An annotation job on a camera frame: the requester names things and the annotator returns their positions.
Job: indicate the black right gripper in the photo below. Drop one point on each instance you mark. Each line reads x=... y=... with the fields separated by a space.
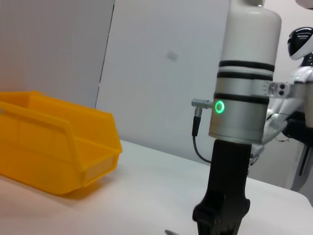
x=227 y=176

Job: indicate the grey ballpoint pen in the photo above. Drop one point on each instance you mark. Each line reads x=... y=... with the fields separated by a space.
x=171 y=232

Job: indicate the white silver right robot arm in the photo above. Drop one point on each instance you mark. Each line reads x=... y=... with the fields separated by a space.
x=247 y=73

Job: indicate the yellow plastic storage bin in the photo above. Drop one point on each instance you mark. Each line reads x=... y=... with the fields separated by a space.
x=49 y=147

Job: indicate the white black robot head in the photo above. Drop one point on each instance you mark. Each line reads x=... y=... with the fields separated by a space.
x=300 y=44

